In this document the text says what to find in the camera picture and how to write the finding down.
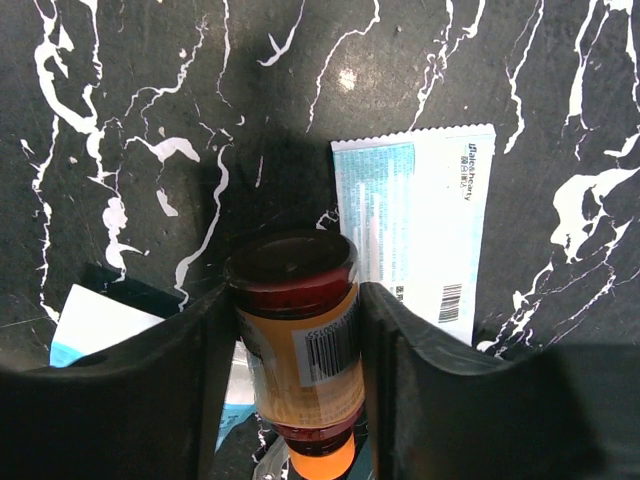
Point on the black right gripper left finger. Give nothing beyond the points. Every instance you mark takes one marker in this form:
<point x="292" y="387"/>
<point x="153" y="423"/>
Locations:
<point x="146" y="408"/>

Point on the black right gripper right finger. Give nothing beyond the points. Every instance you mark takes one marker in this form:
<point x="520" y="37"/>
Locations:
<point x="439" y="409"/>

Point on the blue white swab bag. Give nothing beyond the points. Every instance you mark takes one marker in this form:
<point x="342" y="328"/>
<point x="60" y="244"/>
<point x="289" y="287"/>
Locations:
<point x="91" y="322"/>

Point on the brown bottle orange label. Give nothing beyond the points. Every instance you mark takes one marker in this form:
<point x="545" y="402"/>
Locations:
<point x="296" y="295"/>

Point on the white blue flat sachet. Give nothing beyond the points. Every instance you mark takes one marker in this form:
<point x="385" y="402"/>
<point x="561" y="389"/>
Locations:
<point x="414" y="203"/>

